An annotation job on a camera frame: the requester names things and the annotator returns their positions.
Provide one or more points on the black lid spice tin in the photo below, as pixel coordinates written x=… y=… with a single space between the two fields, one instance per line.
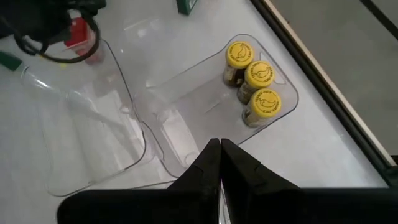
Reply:
x=9 y=60

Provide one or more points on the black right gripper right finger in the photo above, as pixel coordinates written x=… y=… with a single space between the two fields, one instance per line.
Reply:
x=280 y=205

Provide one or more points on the wide clear plastic bin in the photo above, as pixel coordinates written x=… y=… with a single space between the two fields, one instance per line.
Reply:
x=93 y=140

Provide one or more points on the green box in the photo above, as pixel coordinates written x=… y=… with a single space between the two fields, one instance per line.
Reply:
x=186 y=5

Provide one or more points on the yellow lid spice jar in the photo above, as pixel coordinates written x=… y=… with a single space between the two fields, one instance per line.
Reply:
x=239 y=54
x=265 y=102
x=259 y=74

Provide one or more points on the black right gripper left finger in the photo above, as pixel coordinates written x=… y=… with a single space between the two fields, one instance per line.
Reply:
x=140 y=205

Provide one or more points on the red lid spice tin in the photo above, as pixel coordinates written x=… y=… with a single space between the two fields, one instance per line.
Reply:
x=77 y=34

